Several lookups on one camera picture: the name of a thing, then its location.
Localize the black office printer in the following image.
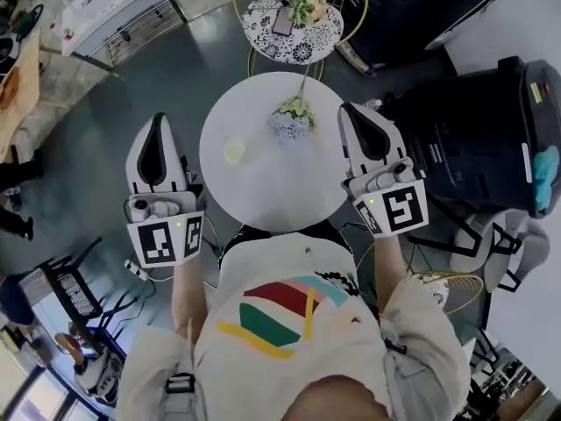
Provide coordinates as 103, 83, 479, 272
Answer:
384, 56, 561, 219

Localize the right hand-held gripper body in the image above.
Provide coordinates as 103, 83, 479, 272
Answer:
341, 157, 430, 239

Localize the white cup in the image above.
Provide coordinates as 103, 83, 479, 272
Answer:
222, 138, 260, 167

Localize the black laptop computer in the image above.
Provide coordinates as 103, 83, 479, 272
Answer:
43, 269, 105, 322

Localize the blue cloth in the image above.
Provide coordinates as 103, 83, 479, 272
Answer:
532, 145, 561, 212

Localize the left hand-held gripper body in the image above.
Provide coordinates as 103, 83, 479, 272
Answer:
124, 182, 207, 269

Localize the person's left forearm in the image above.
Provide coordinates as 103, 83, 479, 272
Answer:
171, 259, 210, 346

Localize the dark smartphone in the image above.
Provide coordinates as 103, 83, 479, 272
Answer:
271, 7, 295, 37

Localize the blue chair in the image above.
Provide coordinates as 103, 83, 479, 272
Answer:
0, 274, 36, 326

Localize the gold wire chair floral cushion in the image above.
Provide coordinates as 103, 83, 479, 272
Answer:
411, 271, 486, 316
233, 0, 370, 82

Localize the pale blue hydrangea flower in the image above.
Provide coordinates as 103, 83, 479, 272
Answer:
266, 73, 319, 142

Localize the person's right forearm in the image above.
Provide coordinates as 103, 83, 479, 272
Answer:
374, 230, 408, 316

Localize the person's cream printed shirt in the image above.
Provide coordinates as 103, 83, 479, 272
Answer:
114, 232, 473, 421

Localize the white power strip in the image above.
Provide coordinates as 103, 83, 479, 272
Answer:
124, 259, 151, 282

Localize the white round table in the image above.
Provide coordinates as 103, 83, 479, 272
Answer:
199, 71, 359, 234

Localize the person's head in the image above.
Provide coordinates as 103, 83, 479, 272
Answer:
284, 375, 395, 421

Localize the grey chair black frame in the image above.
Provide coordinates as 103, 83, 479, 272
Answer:
451, 208, 551, 293

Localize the long wooden table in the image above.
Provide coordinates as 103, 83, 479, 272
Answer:
0, 28, 41, 162

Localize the white sink cabinet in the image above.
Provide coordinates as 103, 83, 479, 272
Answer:
60, 0, 189, 68

